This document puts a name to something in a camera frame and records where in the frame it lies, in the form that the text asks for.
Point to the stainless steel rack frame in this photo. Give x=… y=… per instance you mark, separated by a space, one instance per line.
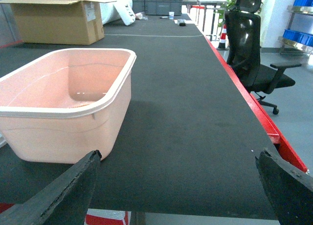
x=298 y=33

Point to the black table mat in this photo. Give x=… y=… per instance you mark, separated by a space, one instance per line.
x=176 y=112

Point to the potted green plant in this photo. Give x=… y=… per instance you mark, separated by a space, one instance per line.
x=228 y=7

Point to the pink plastic storage box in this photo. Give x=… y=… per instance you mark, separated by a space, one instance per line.
x=66 y=103

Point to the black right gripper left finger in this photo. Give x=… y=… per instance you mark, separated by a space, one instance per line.
x=65 y=201

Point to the grey plastic crate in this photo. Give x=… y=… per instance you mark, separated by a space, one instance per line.
x=157 y=7

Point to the brown cardboard box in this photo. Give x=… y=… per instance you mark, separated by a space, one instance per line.
x=66 y=22

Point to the black office chair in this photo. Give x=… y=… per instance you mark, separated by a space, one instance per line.
x=243 y=30

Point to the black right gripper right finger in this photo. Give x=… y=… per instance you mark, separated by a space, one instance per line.
x=288 y=189

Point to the red metal table frame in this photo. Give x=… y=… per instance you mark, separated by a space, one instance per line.
x=256 y=107

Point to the white paper cup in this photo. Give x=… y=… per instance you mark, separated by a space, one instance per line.
x=171 y=15

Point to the black tape roll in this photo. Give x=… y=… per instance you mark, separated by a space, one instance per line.
x=181 y=22

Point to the red white traffic cone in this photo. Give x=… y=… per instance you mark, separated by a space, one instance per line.
x=222 y=41

